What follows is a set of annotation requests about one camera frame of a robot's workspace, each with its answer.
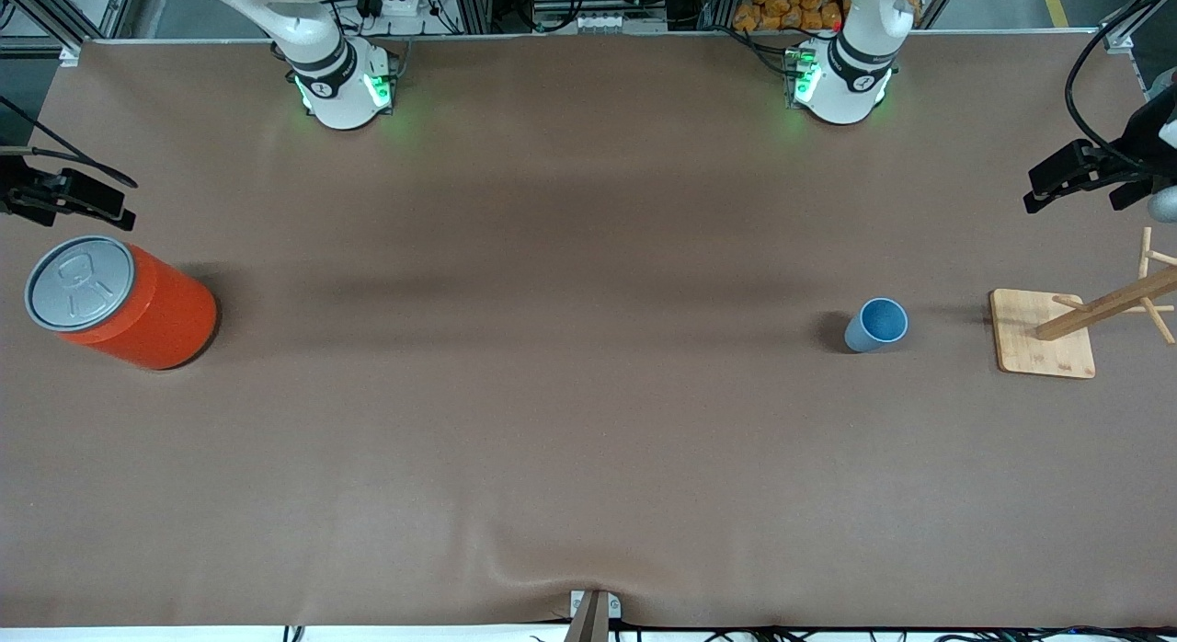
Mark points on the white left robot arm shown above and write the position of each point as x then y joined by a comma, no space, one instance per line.
841,90

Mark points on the wooden cup rack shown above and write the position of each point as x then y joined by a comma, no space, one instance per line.
1039,334

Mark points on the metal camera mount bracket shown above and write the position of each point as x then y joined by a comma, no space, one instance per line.
591,614

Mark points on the blue plastic cup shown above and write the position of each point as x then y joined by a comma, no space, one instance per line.
874,327

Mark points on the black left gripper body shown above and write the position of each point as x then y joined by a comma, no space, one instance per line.
1143,143

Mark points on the brown table mat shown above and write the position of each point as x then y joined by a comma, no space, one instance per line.
588,394

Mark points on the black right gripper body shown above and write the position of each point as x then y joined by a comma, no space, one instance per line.
16,184

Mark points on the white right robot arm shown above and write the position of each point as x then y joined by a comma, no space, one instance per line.
336,95

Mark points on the bag of orange snacks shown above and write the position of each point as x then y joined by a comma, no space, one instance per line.
791,7

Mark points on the aluminium frame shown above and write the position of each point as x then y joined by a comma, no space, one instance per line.
55,21
1126,26

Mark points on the white connector strip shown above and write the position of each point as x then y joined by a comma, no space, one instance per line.
607,23

